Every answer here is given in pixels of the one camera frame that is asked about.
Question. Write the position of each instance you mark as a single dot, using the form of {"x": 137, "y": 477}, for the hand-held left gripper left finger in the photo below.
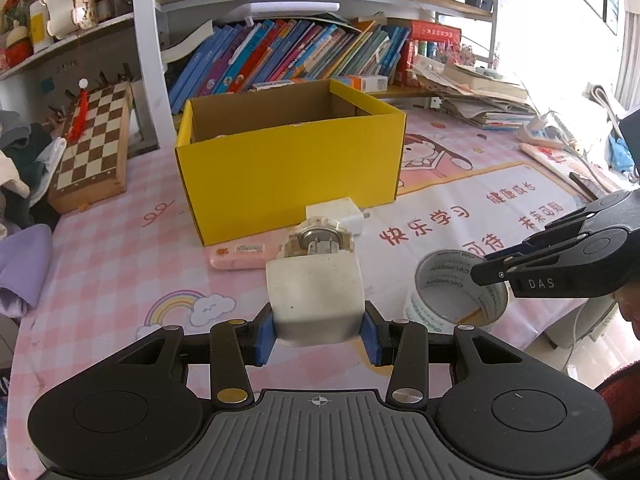
{"x": 265, "y": 335}

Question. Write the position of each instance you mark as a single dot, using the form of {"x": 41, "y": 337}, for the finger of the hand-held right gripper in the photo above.
{"x": 500, "y": 270}
{"x": 585, "y": 222}

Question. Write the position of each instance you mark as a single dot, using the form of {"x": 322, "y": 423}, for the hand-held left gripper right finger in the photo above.
{"x": 371, "y": 335}

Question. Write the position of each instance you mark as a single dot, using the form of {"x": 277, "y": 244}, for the white carton-shaped block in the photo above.
{"x": 315, "y": 300}

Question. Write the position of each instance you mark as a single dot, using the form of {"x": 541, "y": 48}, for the clear packing tape roll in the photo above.
{"x": 425, "y": 280}

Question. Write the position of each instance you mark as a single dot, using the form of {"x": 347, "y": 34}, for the pink rectangular case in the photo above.
{"x": 235, "y": 257}

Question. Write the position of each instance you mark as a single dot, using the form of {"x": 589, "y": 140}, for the white charger plug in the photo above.
{"x": 345, "y": 212}

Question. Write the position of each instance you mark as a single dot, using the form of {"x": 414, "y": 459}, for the yellow cardboard box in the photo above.
{"x": 280, "y": 180}

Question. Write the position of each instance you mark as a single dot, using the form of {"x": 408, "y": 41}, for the person's right forearm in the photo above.
{"x": 631, "y": 320}

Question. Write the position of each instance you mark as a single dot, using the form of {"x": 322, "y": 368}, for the pink checkered desktop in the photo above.
{"x": 125, "y": 270}

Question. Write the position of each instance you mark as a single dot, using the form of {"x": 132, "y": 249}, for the pink booklet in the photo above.
{"x": 565, "y": 167}

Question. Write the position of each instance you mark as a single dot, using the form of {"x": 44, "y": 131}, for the white power strip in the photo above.
{"x": 540, "y": 137}

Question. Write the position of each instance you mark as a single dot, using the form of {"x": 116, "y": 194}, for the person's fuzzy clothing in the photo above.
{"x": 622, "y": 425}

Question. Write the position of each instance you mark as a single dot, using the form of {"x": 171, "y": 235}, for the stack of papers and books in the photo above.
{"x": 475, "y": 105}

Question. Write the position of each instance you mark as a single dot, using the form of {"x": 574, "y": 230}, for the orange white small box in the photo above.
{"x": 367, "y": 83}
{"x": 272, "y": 85}

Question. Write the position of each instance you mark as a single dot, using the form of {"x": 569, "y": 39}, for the red book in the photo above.
{"x": 430, "y": 32}

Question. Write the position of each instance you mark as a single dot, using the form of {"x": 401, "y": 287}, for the wooden chessboard box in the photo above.
{"x": 90, "y": 150}

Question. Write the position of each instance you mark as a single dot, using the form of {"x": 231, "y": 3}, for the purple garment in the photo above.
{"x": 20, "y": 265}

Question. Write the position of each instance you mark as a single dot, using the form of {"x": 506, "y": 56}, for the pile of clothes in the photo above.
{"x": 35, "y": 180}

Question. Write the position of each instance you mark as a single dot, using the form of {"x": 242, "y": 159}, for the row of colourful books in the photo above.
{"x": 280, "y": 55}

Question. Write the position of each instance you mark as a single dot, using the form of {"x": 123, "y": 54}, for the white desk shelf unit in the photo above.
{"x": 147, "y": 60}

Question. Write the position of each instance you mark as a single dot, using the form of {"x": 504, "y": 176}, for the white light bar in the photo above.
{"x": 280, "y": 10}

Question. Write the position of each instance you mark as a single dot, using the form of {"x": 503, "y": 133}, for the grey garment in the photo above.
{"x": 12, "y": 125}

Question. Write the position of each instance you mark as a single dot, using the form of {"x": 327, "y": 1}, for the red round jar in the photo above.
{"x": 19, "y": 47}

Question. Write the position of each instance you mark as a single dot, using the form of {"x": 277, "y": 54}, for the white jar yellow label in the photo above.
{"x": 39, "y": 22}

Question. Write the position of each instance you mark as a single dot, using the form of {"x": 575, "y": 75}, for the white cartoon figure toy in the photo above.
{"x": 65, "y": 0}

